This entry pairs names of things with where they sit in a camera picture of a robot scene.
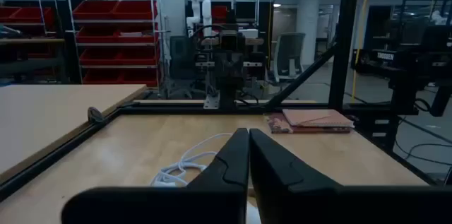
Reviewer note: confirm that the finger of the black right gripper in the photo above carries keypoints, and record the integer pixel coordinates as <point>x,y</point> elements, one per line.
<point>230,66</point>
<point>239,66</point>

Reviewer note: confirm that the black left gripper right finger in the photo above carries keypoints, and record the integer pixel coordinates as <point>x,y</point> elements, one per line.
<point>282,195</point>

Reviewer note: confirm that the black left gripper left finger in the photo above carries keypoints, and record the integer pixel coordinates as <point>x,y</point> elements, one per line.
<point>219,195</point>

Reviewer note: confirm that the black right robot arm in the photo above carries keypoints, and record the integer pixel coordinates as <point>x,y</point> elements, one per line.
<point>226,89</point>

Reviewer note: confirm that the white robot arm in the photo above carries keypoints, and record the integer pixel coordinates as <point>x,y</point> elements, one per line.
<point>201,5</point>

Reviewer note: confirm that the dark office chair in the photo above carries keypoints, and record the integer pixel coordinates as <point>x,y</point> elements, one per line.
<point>182,54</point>

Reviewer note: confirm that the grey office chair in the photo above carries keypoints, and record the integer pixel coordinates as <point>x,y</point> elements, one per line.
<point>289,54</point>

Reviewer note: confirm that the maroon patterned notebook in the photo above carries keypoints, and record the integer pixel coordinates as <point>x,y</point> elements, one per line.
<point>279,125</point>

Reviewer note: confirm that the pink notebook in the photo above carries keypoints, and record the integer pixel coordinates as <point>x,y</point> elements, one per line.
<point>314,118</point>

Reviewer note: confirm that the black desk clamp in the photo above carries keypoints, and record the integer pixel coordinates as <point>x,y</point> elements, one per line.
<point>94,114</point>

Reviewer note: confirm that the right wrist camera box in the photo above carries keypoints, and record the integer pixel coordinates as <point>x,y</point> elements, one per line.
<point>231,40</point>

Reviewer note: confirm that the silver mounting bracket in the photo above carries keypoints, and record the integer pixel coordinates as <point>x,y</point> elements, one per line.
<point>212,102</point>

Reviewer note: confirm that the black aluminium table frame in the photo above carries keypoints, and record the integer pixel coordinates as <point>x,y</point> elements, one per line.
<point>159,108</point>

